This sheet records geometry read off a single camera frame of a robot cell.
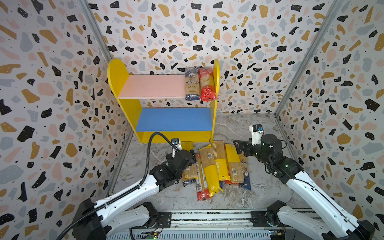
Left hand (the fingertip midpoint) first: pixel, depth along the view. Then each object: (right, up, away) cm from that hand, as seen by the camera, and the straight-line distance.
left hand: (187, 150), depth 77 cm
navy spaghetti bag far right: (+33, -20, +7) cm, 39 cm away
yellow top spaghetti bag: (+1, -14, +8) cm, 16 cm away
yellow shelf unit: (-28, +30, +41) cm, 58 cm away
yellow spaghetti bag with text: (+18, -1, +18) cm, 25 cm away
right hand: (+26, +7, -4) cm, 28 cm away
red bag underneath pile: (+23, -19, +7) cm, 31 cm away
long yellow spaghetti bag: (+12, -15, +4) cm, 20 cm away
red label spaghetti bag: (+8, -24, +3) cm, 25 cm away
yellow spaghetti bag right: (+27, -13, +9) cm, 31 cm away
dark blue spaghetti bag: (0, -19, +7) cm, 20 cm away
